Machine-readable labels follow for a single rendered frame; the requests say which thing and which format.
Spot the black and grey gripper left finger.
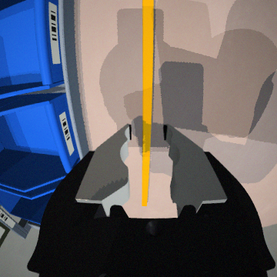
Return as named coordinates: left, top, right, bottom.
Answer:
left=27, top=124, right=132, bottom=274

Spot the yellow bar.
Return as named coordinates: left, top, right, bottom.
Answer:
left=142, top=0, right=153, bottom=206

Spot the olive green case with orange latches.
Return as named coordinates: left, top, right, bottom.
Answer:
left=0, top=222, right=10, bottom=247

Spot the blue open bin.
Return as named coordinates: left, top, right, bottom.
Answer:
left=0, top=0, right=64, bottom=99
left=0, top=180, right=62, bottom=225
left=0, top=92, right=80, bottom=192

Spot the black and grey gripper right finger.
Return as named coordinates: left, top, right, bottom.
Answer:
left=163, top=124, right=275, bottom=271

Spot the grey metal shelf rack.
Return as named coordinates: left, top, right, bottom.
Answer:
left=0, top=0, right=89, bottom=239

